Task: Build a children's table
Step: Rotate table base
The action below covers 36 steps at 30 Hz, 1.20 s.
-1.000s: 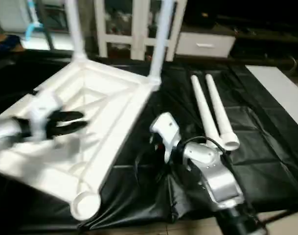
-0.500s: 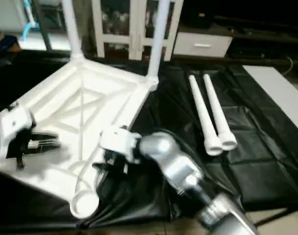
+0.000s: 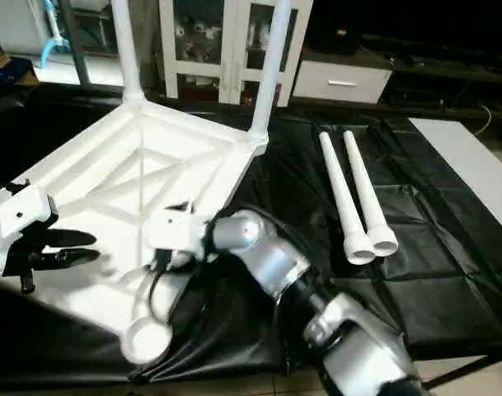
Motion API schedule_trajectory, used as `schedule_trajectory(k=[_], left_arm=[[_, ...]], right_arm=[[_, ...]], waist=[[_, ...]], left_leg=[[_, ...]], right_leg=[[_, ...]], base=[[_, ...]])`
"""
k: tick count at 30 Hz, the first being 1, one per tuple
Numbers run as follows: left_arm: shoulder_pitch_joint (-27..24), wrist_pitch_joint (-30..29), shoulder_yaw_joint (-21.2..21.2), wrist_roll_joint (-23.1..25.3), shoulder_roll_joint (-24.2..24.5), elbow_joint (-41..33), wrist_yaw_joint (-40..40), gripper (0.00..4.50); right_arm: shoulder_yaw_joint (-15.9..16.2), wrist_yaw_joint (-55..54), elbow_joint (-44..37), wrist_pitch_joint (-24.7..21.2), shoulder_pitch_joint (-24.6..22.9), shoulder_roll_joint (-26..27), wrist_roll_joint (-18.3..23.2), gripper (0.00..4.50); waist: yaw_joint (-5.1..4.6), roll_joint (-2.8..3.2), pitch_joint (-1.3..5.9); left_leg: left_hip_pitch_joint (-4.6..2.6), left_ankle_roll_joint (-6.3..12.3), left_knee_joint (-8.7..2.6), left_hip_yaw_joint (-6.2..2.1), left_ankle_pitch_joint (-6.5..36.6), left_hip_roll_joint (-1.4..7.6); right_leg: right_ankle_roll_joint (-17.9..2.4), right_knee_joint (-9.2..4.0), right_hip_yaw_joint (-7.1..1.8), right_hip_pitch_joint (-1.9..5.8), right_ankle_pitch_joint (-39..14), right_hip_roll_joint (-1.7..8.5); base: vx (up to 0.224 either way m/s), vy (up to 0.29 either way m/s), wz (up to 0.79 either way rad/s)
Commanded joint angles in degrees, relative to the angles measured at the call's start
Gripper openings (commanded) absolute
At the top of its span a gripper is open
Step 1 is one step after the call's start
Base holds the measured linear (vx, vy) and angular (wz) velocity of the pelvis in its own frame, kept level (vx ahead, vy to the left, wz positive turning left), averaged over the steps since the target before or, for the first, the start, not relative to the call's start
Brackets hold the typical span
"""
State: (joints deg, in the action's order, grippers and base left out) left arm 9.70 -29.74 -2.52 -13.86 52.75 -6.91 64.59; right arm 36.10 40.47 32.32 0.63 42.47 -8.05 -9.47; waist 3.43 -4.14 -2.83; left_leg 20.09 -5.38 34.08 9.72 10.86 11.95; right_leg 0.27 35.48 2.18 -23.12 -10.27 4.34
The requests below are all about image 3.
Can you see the black work mat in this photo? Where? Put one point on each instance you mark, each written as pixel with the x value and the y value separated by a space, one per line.
pixel 374 289

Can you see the grey metal pole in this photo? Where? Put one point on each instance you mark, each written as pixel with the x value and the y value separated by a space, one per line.
pixel 76 41

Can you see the white plastic table leg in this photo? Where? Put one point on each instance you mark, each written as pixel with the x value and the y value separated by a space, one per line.
pixel 127 49
pixel 271 66
pixel 368 190
pixel 345 198

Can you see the white plastic table top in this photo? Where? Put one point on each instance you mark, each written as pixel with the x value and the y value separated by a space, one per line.
pixel 119 181

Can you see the white sheet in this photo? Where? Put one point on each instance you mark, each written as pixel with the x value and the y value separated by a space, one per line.
pixel 473 165

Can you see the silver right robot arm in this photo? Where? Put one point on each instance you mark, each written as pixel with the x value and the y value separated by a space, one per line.
pixel 283 272

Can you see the white glass-door cabinet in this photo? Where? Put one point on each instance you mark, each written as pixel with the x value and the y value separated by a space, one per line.
pixel 209 49

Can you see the white low drawer unit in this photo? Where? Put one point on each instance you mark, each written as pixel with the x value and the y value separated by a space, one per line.
pixel 341 81

